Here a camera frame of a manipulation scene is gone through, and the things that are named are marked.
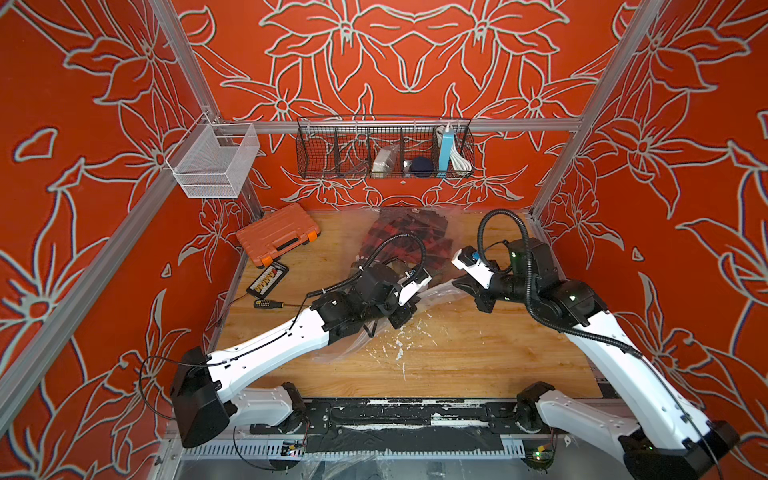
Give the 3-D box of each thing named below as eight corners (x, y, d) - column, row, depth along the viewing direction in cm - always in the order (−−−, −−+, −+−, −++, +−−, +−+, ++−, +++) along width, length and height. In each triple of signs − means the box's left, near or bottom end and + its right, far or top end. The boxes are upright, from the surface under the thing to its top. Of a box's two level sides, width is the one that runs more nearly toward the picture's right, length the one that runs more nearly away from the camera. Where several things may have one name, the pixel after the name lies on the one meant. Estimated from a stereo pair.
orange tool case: (259, 271, 103) (254, 264, 100) (238, 240, 112) (233, 232, 109) (323, 234, 114) (321, 226, 110) (299, 209, 123) (296, 201, 119)
